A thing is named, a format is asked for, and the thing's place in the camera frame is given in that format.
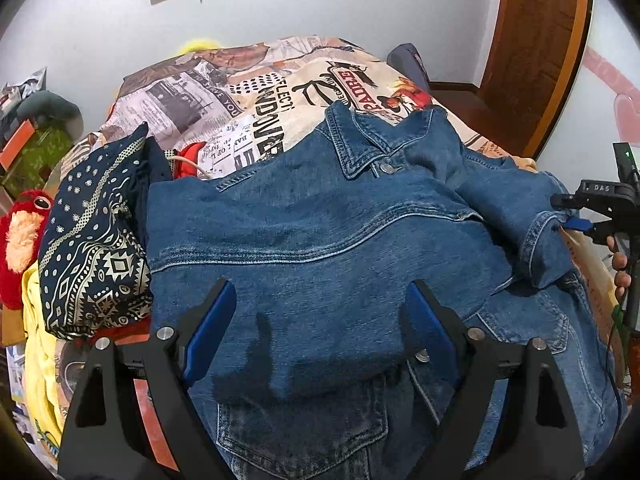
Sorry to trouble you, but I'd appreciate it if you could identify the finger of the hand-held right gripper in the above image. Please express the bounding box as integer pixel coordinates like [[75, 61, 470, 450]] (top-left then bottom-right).
[[561, 216, 597, 234], [550, 189, 584, 210]]

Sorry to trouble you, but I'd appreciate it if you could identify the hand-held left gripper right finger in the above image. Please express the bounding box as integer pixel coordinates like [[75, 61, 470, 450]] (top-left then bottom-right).
[[405, 280, 587, 480]]

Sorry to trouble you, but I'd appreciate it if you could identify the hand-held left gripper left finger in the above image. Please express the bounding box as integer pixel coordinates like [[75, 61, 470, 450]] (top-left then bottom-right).
[[57, 279, 237, 480]]

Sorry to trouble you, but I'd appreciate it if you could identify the blue denim jacket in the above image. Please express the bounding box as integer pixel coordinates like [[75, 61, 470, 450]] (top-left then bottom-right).
[[145, 101, 627, 480]]

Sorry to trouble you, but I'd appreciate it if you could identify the person's right hand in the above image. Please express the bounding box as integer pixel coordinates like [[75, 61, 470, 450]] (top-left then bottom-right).
[[606, 235, 632, 304]]

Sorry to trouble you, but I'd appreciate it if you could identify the navy patterned cloth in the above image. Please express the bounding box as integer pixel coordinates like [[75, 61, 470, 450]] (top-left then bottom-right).
[[37, 122, 156, 342]]

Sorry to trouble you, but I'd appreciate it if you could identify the dark navy garment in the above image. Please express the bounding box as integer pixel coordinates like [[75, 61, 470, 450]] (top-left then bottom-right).
[[132, 137, 174, 242]]

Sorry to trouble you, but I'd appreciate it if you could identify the wooden door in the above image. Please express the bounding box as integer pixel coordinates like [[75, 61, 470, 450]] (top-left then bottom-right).
[[429, 0, 596, 161]]

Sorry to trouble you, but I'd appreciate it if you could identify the red cloth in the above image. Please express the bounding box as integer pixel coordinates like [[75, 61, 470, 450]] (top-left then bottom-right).
[[175, 142, 209, 180]]

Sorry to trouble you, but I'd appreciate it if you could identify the yellow cloth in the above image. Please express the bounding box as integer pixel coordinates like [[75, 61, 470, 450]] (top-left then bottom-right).
[[20, 264, 69, 463]]

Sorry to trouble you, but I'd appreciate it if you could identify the red plush toy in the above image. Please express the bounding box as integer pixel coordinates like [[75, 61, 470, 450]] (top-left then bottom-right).
[[0, 189, 55, 311]]

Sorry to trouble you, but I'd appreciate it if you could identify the dark blue pillow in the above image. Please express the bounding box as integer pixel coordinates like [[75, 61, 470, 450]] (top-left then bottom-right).
[[387, 43, 431, 94]]

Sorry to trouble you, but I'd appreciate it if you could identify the printed blanket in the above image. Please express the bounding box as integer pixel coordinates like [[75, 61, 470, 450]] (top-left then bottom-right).
[[60, 35, 632, 396]]

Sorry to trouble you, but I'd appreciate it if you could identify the green patterned box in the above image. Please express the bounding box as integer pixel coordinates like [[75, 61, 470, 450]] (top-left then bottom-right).
[[0, 124, 76, 202]]

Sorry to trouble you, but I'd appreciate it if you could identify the orange box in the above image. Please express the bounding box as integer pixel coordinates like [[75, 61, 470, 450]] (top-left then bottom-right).
[[0, 119, 37, 169]]

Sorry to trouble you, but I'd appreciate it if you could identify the grey cushion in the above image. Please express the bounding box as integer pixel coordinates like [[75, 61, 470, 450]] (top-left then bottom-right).
[[17, 91, 84, 127]]

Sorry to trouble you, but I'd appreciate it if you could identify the yellow plush toy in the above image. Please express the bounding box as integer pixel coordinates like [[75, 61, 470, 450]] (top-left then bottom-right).
[[177, 37, 224, 56]]

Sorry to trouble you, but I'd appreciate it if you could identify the pink wall sticker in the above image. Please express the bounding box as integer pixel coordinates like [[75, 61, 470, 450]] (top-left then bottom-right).
[[584, 44, 640, 142]]

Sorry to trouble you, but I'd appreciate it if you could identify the green cable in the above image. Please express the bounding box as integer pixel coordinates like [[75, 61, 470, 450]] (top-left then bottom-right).
[[606, 305, 627, 413]]

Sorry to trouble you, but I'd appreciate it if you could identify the white cable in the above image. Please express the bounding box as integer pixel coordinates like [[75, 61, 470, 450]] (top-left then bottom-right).
[[167, 154, 212, 179]]

